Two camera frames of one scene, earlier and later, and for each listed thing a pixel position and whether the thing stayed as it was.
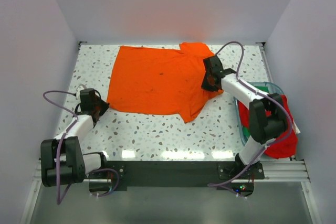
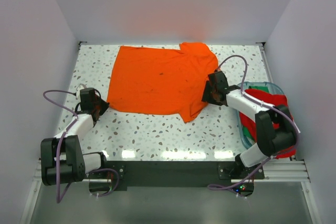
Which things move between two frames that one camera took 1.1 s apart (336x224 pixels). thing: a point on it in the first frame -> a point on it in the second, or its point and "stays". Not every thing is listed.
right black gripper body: x=206 y=83 -> x=208 y=94
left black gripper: x=104 y=105 stays
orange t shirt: x=158 y=81 stays
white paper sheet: x=297 y=130 stays
